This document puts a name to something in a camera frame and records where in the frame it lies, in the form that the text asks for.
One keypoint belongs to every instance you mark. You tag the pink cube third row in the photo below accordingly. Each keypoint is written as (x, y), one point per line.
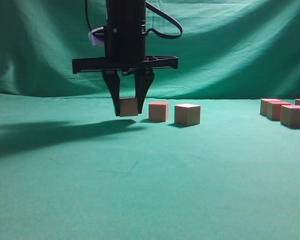
(290, 116)

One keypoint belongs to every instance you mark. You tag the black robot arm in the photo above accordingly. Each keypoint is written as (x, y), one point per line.
(130, 15)

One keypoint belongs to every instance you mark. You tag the pink cube second row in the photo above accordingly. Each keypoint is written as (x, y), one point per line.
(274, 109)

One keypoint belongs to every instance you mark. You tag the lavender wrist camera mount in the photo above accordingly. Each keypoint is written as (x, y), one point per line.
(97, 36)

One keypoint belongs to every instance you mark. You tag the pink wooden cube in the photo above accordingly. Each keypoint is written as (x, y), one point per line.
(128, 107)
(187, 114)
(158, 111)

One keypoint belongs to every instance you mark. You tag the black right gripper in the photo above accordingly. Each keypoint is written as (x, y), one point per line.
(126, 52)

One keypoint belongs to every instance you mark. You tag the pink cube far row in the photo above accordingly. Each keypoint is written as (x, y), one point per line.
(264, 104)

